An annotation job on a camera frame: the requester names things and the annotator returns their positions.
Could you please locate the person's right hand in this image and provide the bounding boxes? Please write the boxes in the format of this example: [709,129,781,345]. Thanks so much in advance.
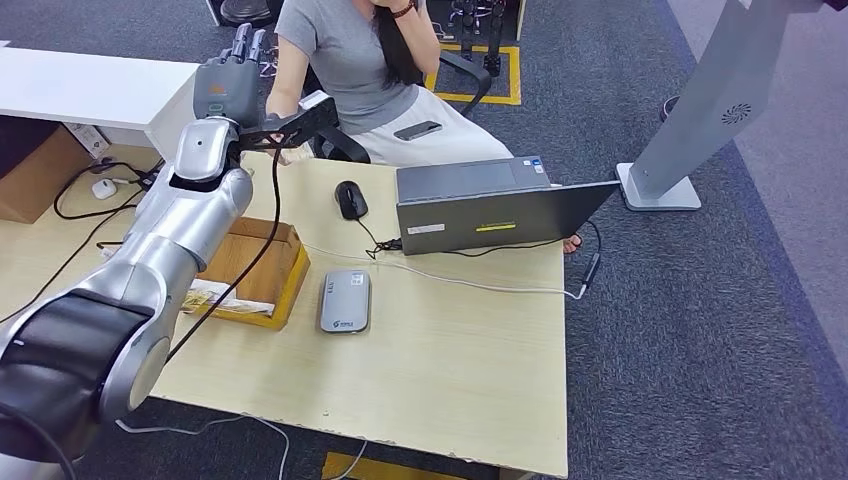
[274,142,314,167]

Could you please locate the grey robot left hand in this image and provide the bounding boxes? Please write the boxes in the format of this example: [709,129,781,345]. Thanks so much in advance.
[192,23,268,130]

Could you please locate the black computer mouse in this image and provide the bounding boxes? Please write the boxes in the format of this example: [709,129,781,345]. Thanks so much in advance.
[334,180,370,222]

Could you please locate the person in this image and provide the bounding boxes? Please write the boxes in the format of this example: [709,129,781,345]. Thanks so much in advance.
[264,0,584,255]

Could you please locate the grey card reader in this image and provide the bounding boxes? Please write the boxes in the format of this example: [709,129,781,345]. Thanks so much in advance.
[319,268,372,335]

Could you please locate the black office chair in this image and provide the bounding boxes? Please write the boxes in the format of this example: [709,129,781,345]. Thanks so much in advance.
[301,49,493,165]

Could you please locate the black stool chrome base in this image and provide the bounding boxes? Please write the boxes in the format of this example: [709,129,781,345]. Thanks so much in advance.
[220,0,286,81]

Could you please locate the black stand legs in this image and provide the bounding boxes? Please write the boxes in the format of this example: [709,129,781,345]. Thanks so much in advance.
[450,0,511,78]

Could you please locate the open cardboard box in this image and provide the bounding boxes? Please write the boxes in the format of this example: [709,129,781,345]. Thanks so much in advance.
[192,217,311,332]

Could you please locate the dark smartphone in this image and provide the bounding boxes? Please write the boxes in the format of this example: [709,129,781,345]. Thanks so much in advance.
[393,120,444,142]

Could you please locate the yellow floor tape square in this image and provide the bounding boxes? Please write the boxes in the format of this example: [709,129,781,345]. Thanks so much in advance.
[423,44,523,107]

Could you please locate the white labelled small box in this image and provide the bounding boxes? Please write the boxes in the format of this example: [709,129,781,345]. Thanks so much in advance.
[64,123,113,162]

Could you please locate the white desk shelf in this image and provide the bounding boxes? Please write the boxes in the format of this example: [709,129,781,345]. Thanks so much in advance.
[0,47,200,162]

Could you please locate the grey laptop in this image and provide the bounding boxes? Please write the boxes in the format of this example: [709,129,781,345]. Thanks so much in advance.
[396,156,621,257]

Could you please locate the large brown cardboard box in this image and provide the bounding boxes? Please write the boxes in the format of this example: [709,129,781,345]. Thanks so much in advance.
[0,125,94,226]

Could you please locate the grey kiosk stand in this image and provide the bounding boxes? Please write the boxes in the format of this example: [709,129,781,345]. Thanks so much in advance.
[616,0,848,212]

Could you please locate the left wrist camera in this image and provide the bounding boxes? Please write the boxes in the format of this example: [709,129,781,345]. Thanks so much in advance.
[241,90,340,150]

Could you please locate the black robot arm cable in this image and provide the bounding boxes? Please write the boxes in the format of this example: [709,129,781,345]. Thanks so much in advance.
[0,135,285,480]

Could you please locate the black mouse cable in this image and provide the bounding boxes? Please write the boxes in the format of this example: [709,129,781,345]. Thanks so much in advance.
[356,218,404,262]

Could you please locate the black power cable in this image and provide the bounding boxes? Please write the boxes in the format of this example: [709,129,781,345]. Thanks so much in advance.
[0,160,167,326]

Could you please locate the white power strip cable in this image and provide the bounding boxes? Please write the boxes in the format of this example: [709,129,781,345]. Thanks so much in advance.
[115,415,293,480]

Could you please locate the thin white cable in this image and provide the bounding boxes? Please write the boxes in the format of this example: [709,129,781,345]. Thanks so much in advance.
[331,442,369,480]

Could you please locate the black laptop cable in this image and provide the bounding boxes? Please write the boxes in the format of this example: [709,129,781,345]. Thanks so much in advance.
[443,221,604,289]

